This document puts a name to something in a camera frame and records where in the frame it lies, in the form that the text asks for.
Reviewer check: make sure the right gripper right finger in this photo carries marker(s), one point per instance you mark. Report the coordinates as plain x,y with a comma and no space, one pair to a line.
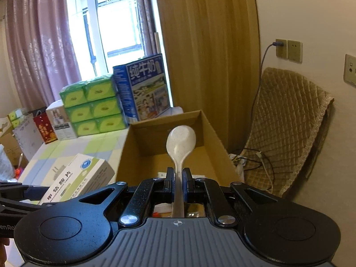
207,192

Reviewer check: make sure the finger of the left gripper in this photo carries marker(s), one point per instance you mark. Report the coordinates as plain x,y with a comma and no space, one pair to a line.
13,209
18,191

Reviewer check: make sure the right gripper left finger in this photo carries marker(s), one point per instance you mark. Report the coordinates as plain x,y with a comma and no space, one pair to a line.
149,193

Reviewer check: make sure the beige plastic spoon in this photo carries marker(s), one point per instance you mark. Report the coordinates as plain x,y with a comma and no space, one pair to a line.
180,143

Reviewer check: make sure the white green medicine box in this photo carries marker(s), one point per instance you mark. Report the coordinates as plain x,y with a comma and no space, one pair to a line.
82,175

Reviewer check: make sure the left hand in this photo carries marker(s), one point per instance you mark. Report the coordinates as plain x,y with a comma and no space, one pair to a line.
3,255

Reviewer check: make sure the white plastic bag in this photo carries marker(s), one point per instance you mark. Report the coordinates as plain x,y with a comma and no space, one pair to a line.
6,167

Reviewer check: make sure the brown cardboard box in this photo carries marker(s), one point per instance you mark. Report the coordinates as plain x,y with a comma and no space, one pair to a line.
144,153

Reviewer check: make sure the checkered tablecloth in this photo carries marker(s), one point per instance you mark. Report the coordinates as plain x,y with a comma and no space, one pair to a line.
50,159

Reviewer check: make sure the white paper shopping bag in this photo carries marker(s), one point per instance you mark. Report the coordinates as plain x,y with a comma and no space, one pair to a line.
28,137

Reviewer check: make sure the red gift envelope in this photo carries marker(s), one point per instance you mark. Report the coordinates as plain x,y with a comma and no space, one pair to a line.
45,128

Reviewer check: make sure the white product box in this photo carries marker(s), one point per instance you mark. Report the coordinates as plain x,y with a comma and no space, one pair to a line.
60,121

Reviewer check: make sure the blue milk carton box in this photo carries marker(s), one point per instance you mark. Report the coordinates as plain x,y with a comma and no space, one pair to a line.
142,88

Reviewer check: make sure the green tissue pack stack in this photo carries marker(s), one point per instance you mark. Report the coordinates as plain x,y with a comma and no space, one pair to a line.
94,106

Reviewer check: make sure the purple curtain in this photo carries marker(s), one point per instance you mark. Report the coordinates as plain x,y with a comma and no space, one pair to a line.
40,49

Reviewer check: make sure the brown curtain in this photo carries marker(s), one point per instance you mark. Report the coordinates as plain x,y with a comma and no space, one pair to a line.
212,51

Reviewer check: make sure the wall power socket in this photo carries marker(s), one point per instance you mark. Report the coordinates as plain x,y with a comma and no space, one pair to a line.
281,48

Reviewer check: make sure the wall switch plate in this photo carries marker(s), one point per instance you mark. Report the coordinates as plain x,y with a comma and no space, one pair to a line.
295,51

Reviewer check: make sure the wall network socket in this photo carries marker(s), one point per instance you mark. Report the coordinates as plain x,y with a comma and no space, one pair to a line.
349,75

